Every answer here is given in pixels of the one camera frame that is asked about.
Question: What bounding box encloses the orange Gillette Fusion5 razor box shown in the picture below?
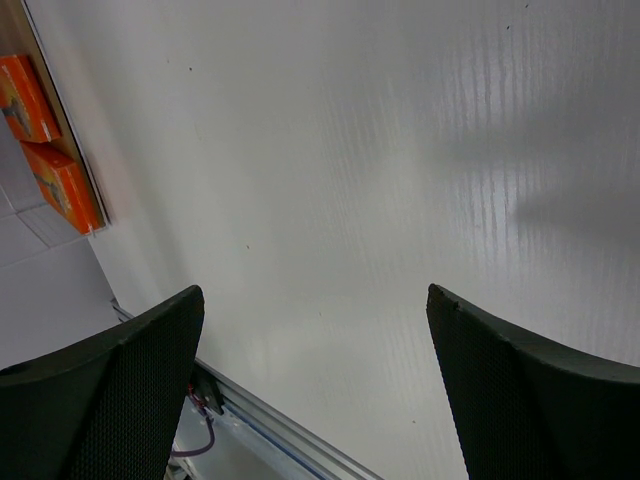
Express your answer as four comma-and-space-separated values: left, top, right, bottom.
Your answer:
1, 55, 61, 143

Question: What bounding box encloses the white wire wooden shelf rack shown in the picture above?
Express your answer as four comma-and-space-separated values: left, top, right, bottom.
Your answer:
1, 1, 109, 236

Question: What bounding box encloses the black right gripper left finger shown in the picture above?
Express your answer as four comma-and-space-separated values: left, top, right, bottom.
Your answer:
1, 285, 204, 479

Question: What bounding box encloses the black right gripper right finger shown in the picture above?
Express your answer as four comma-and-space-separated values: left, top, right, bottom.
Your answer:
426, 284, 639, 479

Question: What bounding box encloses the aluminium table rail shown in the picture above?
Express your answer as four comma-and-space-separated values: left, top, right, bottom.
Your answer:
109, 297, 386, 480

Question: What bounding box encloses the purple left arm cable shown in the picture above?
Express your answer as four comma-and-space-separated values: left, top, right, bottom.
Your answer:
169, 414, 219, 459

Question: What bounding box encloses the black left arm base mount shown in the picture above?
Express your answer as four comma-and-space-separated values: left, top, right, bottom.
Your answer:
190, 370, 224, 415

